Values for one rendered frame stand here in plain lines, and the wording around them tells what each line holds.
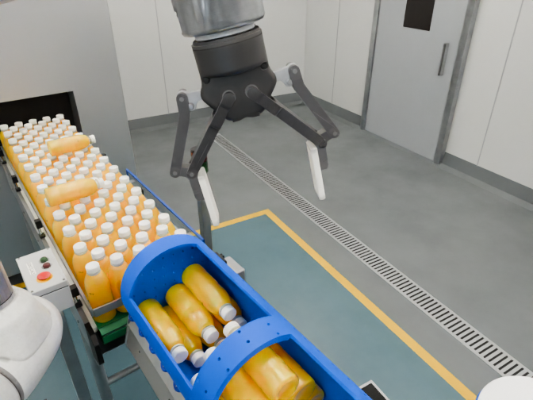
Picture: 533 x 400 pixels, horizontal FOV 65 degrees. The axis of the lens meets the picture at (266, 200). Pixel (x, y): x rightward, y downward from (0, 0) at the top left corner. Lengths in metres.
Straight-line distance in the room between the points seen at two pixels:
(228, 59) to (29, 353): 0.74
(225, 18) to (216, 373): 0.67
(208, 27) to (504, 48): 3.97
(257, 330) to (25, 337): 0.46
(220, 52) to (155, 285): 0.93
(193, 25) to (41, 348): 0.77
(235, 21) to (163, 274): 0.94
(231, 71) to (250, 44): 0.03
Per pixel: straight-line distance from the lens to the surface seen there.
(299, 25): 6.32
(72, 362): 1.68
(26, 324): 0.98
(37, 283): 1.38
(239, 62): 0.44
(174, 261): 1.25
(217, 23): 0.43
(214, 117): 0.47
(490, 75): 4.39
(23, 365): 0.99
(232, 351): 0.89
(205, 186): 0.50
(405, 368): 2.53
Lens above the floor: 1.91
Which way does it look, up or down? 30 degrees down
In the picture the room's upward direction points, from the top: straight up
